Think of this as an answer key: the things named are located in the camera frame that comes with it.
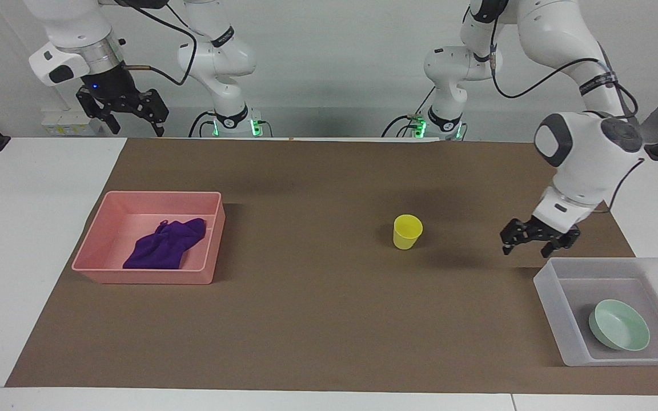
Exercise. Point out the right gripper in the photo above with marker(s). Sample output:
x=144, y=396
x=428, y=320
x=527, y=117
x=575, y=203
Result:
x=109, y=81

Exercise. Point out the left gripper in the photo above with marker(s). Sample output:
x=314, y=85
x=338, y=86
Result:
x=545, y=233

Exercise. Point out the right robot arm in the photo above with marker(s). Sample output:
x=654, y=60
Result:
x=220, y=57

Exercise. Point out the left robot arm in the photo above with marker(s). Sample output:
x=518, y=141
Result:
x=586, y=148

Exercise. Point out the translucent white plastic box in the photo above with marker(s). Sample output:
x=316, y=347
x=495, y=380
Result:
x=557, y=308

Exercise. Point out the pink plastic box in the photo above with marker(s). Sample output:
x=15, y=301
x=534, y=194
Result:
x=92, y=268

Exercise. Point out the light green bowl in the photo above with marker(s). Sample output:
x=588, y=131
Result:
x=620, y=325

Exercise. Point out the yellow plastic cup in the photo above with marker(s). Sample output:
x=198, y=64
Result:
x=407, y=234

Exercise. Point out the purple cloth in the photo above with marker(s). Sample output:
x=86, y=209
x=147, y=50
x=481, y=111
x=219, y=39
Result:
x=163, y=245

